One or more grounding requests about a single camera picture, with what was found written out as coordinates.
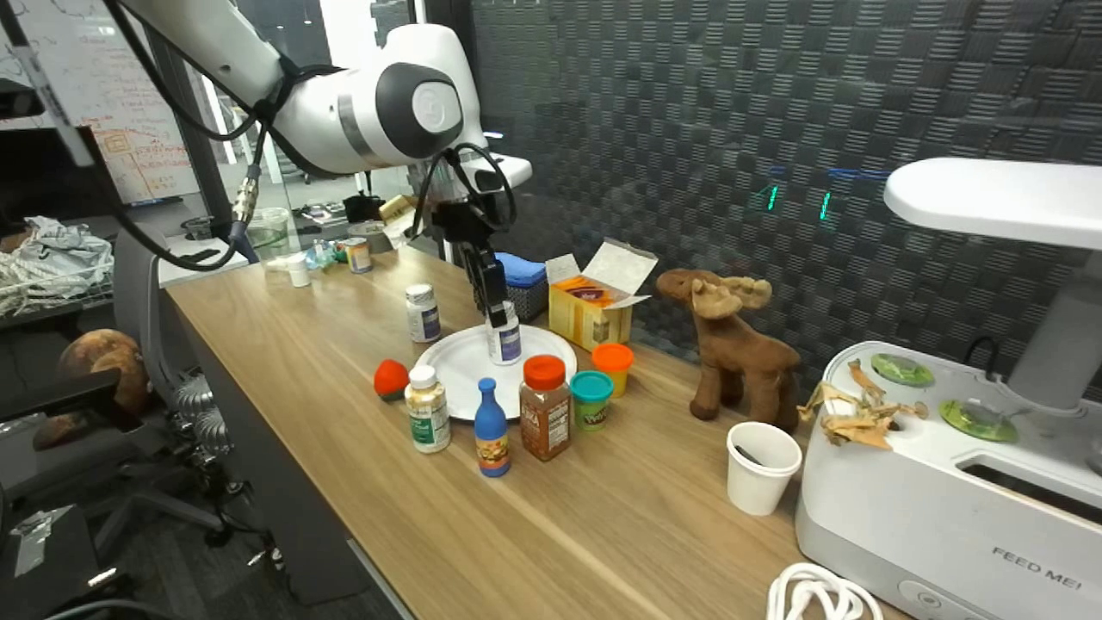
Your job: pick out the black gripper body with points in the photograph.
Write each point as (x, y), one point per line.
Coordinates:
(469, 229)

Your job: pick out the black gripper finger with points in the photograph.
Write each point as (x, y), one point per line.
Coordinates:
(475, 279)
(499, 288)

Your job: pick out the small white pill bottle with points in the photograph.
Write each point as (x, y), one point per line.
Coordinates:
(508, 343)

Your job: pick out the large white pill bottle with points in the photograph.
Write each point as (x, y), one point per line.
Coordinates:
(420, 313)

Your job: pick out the orange plush ball toy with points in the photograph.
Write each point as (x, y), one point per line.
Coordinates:
(391, 379)

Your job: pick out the orange lid putty tub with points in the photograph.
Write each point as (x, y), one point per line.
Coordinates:
(613, 358)

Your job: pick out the brown spice bottle orange cap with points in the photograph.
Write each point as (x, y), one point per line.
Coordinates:
(544, 417)

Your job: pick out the white round plate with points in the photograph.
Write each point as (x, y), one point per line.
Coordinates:
(458, 366)

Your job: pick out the brown moose plush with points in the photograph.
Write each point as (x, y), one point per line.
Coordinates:
(744, 357)

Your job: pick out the blue folded cloth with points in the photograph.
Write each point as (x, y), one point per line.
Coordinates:
(522, 271)

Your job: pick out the grey woven basket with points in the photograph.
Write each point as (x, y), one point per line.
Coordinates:
(528, 303)

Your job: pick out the yellow cardboard box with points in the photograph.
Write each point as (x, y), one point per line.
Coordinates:
(589, 320)

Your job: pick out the small white jar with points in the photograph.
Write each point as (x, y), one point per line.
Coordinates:
(360, 257)

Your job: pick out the teal lid putty tub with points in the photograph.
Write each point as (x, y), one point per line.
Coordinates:
(594, 398)

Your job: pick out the small blue bottle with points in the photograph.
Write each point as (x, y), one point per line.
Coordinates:
(490, 431)

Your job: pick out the white bottle green label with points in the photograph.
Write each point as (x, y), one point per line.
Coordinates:
(427, 417)

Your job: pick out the small white cup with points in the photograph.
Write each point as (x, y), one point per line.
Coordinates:
(297, 274)

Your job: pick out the clear plastic container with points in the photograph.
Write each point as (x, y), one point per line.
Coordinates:
(274, 236)

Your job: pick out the white paper cup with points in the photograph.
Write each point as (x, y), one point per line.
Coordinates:
(757, 477)

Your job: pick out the dried brown plant stems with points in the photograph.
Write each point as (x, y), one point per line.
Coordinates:
(854, 429)

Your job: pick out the brown furry object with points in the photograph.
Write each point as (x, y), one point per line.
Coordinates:
(104, 361)

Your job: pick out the grey crumpled cloth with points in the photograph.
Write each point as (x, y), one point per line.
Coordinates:
(54, 271)

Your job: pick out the black office chair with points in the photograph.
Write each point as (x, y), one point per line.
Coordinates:
(47, 460)

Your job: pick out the white planter appliance with lamp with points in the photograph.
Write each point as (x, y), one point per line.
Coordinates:
(916, 519)

